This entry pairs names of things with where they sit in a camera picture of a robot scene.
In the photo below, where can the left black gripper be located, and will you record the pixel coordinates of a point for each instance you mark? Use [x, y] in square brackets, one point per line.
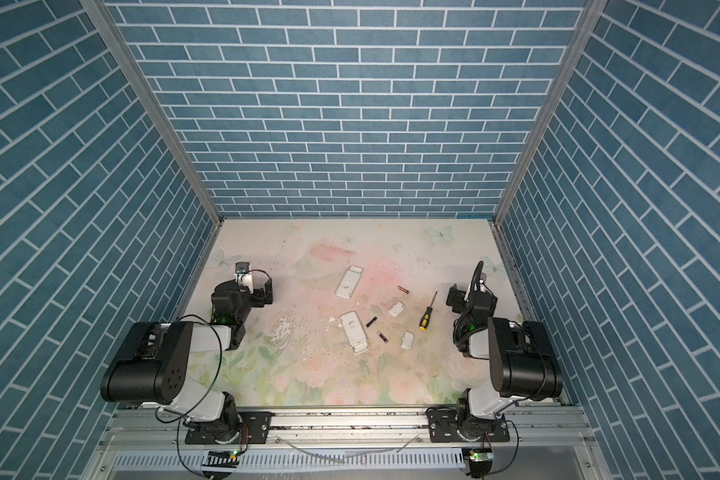
[257, 295]

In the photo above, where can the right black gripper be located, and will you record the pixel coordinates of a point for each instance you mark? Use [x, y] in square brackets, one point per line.
[461, 297]

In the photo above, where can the black yellow screwdriver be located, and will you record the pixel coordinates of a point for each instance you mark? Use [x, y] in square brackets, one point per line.
[426, 317]

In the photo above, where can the white battery cover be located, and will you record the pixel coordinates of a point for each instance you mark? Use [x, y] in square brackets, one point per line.
[407, 340]
[396, 309]

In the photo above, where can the white remote control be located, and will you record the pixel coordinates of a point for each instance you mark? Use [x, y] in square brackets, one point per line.
[354, 332]
[349, 282]

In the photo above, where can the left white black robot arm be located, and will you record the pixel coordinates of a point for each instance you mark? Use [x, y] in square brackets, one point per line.
[151, 363]

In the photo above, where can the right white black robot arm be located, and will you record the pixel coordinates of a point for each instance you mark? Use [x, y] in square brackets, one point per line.
[519, 357]

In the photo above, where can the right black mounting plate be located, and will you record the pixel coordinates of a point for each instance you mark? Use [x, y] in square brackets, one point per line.
[468, 425]

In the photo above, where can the black mounting plate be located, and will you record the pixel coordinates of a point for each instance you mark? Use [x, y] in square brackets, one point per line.
[243, 428]
[468, 425]

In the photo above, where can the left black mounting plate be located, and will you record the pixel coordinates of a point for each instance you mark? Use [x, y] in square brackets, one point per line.
[243, 428]

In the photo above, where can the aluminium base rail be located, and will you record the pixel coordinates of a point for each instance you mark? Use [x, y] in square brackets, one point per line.
[538, 441]

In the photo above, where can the left aluminium corner post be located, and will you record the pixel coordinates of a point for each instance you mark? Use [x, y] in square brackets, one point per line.
[105, 25]

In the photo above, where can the aluminium corner post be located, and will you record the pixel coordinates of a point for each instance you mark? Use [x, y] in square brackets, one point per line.
[105, 25]
[581, 35]

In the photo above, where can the right aluminium corner post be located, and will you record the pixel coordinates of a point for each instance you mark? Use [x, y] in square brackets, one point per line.
[581, 35]

